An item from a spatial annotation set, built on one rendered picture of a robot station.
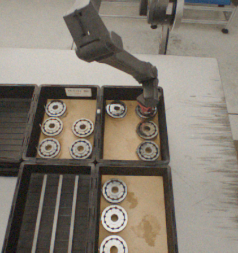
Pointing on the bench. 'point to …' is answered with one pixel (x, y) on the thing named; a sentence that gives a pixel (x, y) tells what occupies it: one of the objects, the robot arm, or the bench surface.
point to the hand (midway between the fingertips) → (147, 108)
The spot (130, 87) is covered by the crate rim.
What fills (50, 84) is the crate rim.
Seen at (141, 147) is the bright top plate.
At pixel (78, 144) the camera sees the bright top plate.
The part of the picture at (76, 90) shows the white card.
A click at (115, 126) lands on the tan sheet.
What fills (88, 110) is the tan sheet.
